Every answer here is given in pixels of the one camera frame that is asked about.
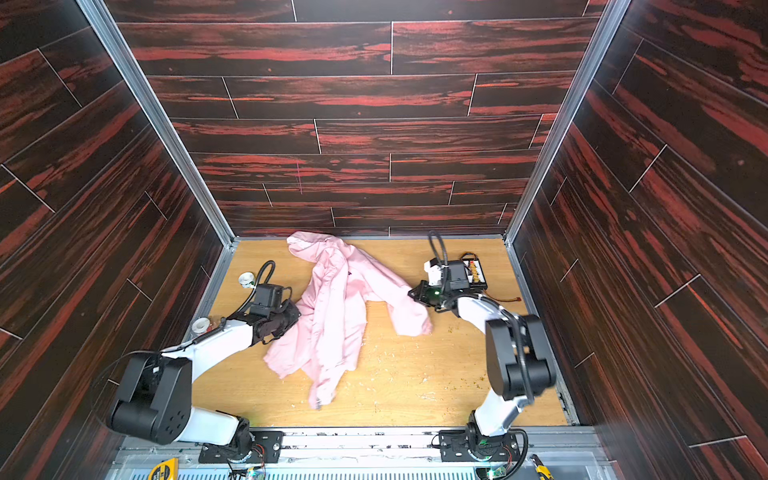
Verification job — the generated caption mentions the pink zip jacket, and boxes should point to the pink zip jacket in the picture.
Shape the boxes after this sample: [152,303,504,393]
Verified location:
[264,231,433,409]

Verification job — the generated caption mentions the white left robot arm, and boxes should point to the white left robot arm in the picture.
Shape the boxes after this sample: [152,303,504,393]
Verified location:
[104,260,300,463]

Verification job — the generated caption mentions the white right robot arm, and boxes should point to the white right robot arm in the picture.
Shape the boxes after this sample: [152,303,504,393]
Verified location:
[409,231,557,463]

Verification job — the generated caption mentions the small white tape roll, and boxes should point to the small white tape roll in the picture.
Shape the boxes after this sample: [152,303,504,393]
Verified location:
[238,271,257,289]

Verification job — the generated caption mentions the yellow tape measure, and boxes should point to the yellow tape measure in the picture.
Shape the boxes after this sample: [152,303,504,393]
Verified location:
[147,458,179,480]

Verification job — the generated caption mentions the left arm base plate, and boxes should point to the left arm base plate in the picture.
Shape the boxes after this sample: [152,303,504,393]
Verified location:
[198,429,284,465]

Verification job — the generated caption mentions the aluminium front rail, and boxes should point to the aluminium front rail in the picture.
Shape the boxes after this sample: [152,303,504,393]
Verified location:
[104,427,619,479]

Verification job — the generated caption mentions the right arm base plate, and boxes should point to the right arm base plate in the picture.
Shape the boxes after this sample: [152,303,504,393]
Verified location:
[432,428,522,463]

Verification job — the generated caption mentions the aluminium corner post left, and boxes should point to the aluminium corner post left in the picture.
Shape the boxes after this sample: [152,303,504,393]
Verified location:
[76,0,237,250]

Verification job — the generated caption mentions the aluminium corner post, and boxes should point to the aluminium corner post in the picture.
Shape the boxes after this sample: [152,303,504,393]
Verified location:
[505,0,631,251]
[76,0,237,250]

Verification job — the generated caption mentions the yellow handled tool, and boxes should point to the yellow handled tool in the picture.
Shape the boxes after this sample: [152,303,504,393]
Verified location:
[530,454,554,480]

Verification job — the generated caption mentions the aluminium corner post right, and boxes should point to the aluminium corner post right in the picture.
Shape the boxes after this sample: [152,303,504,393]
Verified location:
[505,0,631,251]

